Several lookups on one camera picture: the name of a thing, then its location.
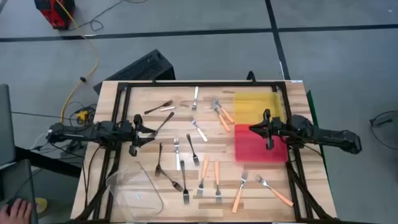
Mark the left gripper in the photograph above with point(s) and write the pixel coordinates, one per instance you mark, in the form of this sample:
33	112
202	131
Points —
136	133

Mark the clear plastic bin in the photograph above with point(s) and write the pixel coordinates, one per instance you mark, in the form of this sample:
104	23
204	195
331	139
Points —
136	199

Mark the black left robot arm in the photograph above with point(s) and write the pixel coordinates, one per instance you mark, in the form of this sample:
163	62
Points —
93	130

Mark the black floor beam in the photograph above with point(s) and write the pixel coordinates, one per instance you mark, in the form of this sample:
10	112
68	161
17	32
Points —
46	160

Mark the red translucent plastic bin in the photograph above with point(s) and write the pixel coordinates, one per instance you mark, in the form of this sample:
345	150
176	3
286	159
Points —
252	149

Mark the yellow translucent plastic bin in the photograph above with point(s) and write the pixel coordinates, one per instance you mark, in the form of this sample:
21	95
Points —
248	107

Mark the black table clamp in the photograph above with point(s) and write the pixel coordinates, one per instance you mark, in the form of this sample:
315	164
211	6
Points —
251	76
153	81

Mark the yellow tape roll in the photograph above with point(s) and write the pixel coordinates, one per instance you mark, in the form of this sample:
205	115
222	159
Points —
42	205

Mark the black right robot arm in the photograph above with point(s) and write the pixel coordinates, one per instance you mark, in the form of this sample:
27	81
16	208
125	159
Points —
326	133

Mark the black computer tower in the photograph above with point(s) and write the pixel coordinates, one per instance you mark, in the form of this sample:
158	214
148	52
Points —
140	67

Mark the black metal fork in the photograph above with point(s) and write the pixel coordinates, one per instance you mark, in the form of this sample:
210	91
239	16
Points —
192	149
160	155
184	180
157	108
166	119
171	180

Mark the person's hand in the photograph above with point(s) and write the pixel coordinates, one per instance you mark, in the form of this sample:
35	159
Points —
15	213

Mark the yellow plug box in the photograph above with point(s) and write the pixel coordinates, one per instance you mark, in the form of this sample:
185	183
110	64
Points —
82	115

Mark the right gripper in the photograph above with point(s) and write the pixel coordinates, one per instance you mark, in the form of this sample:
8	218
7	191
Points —
275	129

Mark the red and black tool case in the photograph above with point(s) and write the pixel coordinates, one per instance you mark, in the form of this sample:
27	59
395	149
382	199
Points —
51	15

